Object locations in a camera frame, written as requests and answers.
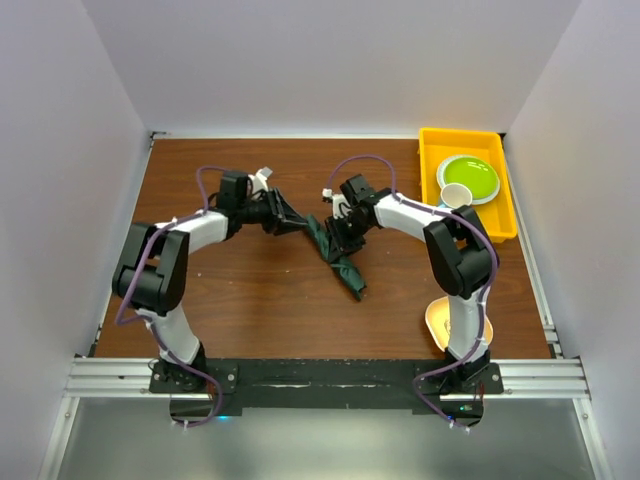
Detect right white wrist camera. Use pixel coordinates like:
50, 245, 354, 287
322, 188, 352, 219

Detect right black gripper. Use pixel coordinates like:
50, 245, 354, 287
324, 213, 373, 264

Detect dark green cloth napkin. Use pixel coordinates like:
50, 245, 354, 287
305, 214, 367, 301

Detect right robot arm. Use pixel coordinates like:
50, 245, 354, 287
322, 175, 499, 393

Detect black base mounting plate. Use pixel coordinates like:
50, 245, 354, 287
149, 357, 501, 417

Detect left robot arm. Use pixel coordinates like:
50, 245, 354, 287
112, 166, 307, 392

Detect white blue mug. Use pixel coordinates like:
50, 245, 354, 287
437, 183, 473, 209

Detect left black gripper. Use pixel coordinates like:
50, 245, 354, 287
238, 187, 307, 236

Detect green plate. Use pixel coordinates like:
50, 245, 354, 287
436, 155, 501, 205

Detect yellow plastic bin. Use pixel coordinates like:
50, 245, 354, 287
419, 128, 518, 243

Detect aluminium frame rail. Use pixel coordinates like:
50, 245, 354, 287
43, 143, 611, 479

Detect cream square bowl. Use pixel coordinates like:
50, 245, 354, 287
425, 296, 494, 358

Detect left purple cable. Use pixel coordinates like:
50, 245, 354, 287
115, 164, 224, 429

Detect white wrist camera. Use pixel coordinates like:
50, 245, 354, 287
249, 167, 273, 198
322, 188, 352, 219

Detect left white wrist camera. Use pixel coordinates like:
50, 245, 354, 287
249, 167, 273, 198

